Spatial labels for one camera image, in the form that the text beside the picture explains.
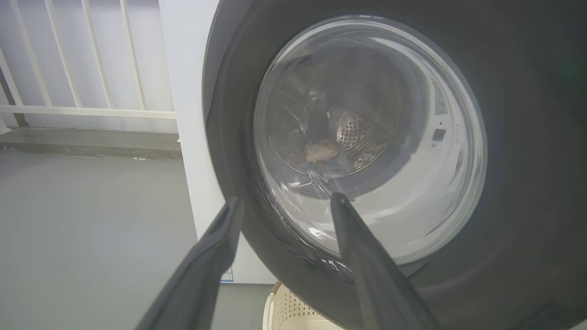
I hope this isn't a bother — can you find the blue bear-print garment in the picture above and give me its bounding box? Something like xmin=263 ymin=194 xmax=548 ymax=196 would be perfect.
xmin=296 ymin=160 xmax=349 ymax=186

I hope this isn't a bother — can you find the cream perforated laundry basket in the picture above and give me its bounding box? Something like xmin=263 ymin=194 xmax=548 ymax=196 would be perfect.
xmin=262 ymin=282 xmax=344 ymax=330

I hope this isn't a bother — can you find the white front-load washing machine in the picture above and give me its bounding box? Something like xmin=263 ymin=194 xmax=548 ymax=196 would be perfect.
xmin=158 ymin=0 xmax=278 ymax=285

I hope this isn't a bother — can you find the steel washing machine drum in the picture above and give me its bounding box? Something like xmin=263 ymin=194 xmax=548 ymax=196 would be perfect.
xmin=268 ymin=64 xmax=402 ymax=177

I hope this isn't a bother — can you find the cream and blue garment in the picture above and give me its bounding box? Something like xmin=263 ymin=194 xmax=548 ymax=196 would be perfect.
xmin=306 ymin=140 xmax=341 ymax=165

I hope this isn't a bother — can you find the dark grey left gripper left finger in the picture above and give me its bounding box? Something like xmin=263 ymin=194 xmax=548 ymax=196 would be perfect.
xmin=135 ymin=196 xmax=245 ymax=330

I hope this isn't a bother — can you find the black washer door with glass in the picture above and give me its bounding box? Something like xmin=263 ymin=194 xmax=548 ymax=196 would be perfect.
xmin=203 ymin=0 xmax=587 ymax=330

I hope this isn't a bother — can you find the white metal railing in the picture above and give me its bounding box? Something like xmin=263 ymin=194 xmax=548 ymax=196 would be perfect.
xmin=0 ymin=0 xmax=177 ymax=134

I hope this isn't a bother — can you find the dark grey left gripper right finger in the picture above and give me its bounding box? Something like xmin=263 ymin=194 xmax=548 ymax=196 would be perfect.
xmin=330 ymin=192 xmax=441 ymax=330

